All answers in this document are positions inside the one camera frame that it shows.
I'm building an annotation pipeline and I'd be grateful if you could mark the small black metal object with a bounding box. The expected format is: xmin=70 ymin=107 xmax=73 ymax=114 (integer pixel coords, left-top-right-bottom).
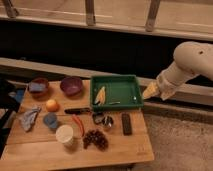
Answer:
xmin=92 ymin=112 xmax=104 ymax=125

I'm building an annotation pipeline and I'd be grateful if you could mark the yellow corn cob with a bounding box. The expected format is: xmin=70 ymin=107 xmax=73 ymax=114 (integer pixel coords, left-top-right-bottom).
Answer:
xmin=95 ymin=87 xmax=106 ymax=105

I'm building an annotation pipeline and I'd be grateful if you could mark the brown bowl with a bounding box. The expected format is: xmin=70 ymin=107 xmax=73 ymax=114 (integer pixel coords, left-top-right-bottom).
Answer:
xmin=27 ymin=78 xmax=49 ymax=97

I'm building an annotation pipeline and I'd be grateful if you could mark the grey blue cloth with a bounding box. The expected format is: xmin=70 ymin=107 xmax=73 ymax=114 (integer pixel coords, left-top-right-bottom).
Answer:
xmin=19 ymin=106 xmax=41 ymax=132

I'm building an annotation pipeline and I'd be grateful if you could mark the white cup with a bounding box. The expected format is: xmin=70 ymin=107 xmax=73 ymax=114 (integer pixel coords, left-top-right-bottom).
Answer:
xmin=56 ymin=125 xmax=74 ymax=146

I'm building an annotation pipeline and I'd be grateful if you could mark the black rectangular block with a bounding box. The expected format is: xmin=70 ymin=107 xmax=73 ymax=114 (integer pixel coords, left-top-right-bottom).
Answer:
xmin=122 ymin=113 xmax=132 ymax=135

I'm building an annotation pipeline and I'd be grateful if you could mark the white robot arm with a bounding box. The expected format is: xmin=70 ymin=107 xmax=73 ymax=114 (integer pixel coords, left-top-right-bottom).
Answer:
xmin=143 ymin=41 xmax=213 ymax=100

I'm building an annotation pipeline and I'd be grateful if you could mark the green plastic tray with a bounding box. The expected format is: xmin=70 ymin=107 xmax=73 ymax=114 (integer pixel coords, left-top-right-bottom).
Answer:
xmin=90 ymin=75 xmax=143 ymax=111

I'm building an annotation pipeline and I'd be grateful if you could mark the blue sponge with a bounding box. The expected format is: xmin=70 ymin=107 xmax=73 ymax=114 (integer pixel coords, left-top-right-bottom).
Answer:
xmin=29 ymin=82 xmax=45 ymax=92

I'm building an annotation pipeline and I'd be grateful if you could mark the red chili pepper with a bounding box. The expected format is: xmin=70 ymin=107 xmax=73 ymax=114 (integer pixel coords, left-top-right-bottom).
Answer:
xmin=72 ymin=115 xmax=84 ymax=137

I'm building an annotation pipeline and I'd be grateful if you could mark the brown grape bunch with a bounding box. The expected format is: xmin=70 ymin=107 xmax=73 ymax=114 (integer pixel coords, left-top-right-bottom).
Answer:
xmin=83 ymin=130 xmax=108 ymax=151

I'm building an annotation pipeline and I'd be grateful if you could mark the purple bowl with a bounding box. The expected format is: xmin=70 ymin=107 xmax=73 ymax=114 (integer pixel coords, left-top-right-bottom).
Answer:
xmin=60 ymin=77 xmax=83 ymax=96

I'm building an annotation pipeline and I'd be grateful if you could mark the black handled brush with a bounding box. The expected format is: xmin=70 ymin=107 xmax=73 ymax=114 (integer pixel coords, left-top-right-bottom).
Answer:
xmin=64 ymin=108 xmax=91 ymax=115

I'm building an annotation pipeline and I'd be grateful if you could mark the orange fruit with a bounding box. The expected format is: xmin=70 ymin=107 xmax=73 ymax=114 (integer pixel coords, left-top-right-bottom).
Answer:
xmin=46 ymin=99 xmax=59 ymax=112

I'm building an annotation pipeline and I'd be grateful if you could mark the blue plastic cup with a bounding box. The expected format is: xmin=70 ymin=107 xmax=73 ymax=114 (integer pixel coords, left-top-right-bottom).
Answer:
xmin=43 ymin=112 xmax=58 ymax=129

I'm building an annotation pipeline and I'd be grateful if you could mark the blue object at table edge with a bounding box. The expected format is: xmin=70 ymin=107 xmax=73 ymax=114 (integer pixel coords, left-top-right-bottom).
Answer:
xmin=9 ymin=88 xmax=25 ymax=102

